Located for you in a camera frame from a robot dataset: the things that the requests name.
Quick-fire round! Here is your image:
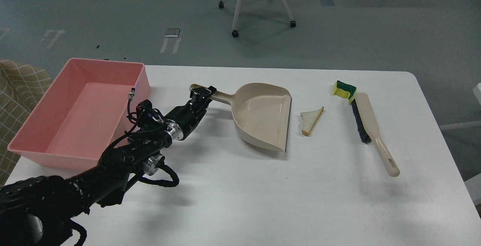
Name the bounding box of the silver floor socket plate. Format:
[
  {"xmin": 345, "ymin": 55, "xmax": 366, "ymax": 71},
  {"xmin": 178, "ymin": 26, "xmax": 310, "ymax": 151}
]
[{"xmin": 164, "ymin": 28, "xmax": 181, "ymax": 38}]

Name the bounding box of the beige hand brush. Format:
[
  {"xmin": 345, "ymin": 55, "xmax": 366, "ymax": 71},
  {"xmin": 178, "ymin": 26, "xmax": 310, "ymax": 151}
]
[{"xmin": 351, "ymin": 93, "xmax": 400, "ymax": 177}]

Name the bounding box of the yellow green sponge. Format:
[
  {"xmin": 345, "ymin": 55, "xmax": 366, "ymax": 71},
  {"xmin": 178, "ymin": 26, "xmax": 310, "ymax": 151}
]
[{"xmin": 332, "ymin": 80, "xmax": 357, "ymax": 104}]

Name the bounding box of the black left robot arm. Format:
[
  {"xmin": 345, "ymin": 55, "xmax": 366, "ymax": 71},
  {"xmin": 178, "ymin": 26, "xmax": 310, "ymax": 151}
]
[{"xmin": 1, "ymin": 86, "xmax": 217, "ymax": 246}]

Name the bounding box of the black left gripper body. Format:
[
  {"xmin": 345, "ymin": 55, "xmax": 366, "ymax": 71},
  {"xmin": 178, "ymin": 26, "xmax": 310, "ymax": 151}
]
[{"xmin": 165, "ymin": 102, "xmax": 206, "ymax": 140}]

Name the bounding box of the pink plastic bin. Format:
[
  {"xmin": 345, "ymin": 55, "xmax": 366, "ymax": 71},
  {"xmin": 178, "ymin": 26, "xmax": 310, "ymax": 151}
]
[{"xmin": 8, "ymin": 59, "xmax": 151, "ymax": 171}]

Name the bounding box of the beige checkered cloth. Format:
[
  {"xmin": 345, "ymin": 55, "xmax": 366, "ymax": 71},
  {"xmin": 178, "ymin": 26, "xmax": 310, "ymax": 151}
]
[{"xmin": 0, "ymin": 59, "xmax": 52, "ymax": 186}]

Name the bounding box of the toast bread slice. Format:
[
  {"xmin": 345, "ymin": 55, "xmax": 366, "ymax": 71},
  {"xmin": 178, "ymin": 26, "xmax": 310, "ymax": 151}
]
[{"xmin": 300, "ymin": 106, "xmax": 325, "ymax": 137}]

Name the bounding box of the beige plastic dustpan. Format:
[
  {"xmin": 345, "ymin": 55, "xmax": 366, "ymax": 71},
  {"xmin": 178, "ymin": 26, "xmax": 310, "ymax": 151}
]
[{"xmin": 210, "ymin": 83, "xmax": 292, "ymax": 152}]

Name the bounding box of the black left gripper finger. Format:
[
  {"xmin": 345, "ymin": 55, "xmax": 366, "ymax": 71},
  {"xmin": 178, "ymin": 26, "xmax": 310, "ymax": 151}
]
[{"xmin": 189, "ymin": 86, "xmax": 217, "ymax": 108}]

